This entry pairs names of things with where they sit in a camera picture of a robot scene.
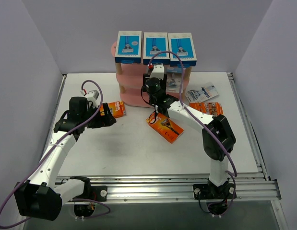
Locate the orange Gillette box centre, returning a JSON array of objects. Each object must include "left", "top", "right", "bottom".
[{"left": 146, "top": 112, "right": 184, "bottom": 144}]

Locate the blue Harry's razor box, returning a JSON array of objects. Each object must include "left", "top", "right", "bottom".
[{"left": 168, "top": 33, "right": 197, "bottom": 68}]

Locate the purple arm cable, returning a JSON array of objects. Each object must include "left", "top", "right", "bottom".
[
  {"left": 147, "top": 51, "right": 238, "bottom": 216},
  {"left": 0, "top": 80, "right": 112, "bottom": 228}
]

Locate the aluminium front rail frame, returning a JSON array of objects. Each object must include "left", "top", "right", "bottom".
[{"left": 55, "top": 72, "right": 281, "bottom": 203}]

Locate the white Gillette pack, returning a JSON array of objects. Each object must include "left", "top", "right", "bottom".
[{"left": 185, "top": 82, "right": 219, "bottom": 103}]

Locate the blue Harry's box front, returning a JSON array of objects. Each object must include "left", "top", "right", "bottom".
[{"left": 143, "top": 32, "right": 170, "bottom": 65}]

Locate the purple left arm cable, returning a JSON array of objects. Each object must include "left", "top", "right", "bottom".
[{"left": 0, "top": 80, "right": 112, "bottom": 228}]

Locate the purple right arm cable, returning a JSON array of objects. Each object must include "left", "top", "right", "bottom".
[{"left": 147, "top": 51, "right": 238, "bottom": 216}]

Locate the orange razor cartridge box right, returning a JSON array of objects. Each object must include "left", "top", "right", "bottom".
[{"left": 189, "top": 102, "right": 223, "bottom": 116}]

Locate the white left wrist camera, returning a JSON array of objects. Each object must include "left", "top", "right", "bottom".
[{"left": 80, "top": 90, "right": 99, "bottom": 107}]

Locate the pink three-tier shelf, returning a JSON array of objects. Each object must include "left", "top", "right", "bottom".
[{"left": 111, "top": 42, "right": 192, "bottom": 108}]

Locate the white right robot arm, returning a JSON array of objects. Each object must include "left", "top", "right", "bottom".
[{"left": 141, "top": 74, "right": 237, "bottom": 199}]

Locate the clear blister razor pack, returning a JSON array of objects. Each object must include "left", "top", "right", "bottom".
[{"left": 166, "top": 67, "right": 181, "bottom": 93}]

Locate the orange Gillette Fusion box left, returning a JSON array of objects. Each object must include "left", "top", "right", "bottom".
[{"left": 100, "top": 101, "right": 126, "bottom": 118}]

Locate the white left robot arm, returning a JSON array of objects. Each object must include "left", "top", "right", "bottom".
[{"left": 14, "top": 96, "right": 116, "bottom": 220}]

